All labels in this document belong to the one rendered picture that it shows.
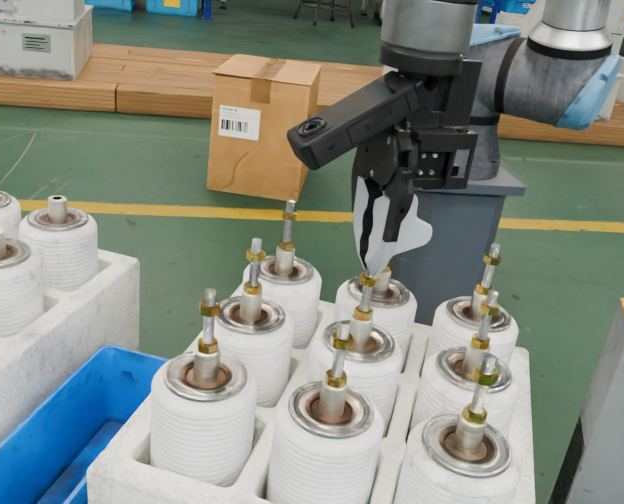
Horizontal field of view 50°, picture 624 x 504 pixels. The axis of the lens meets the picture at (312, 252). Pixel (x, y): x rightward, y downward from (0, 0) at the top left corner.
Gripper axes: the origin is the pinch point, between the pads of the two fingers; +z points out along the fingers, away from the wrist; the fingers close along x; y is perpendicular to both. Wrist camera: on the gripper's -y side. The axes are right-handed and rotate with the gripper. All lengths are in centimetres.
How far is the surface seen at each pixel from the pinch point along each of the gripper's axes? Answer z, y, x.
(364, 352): 9.1, 0.3, -2.3
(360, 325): 6.7, 0.1, -0.9
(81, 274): 15.4, -24.0, 30.8
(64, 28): 10, -15, 194
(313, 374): 12.4, -4.1, -0.4
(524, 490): 16.4, 11.1, -16.7
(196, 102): 29, 26, 177
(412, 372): 16.4, 10.0, 2.4
